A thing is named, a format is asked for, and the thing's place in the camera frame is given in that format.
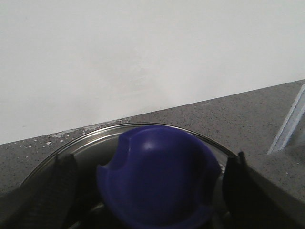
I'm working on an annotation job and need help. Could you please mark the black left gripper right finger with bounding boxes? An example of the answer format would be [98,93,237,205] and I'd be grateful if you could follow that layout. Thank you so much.
[222,152,303,229]

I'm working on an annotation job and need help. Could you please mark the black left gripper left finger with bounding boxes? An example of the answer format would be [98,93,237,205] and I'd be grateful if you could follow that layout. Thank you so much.
[0,155,78,229]

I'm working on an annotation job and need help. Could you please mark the glass lid with blue knob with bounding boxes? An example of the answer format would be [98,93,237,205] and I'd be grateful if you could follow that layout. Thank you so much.
[25,123,231,229]

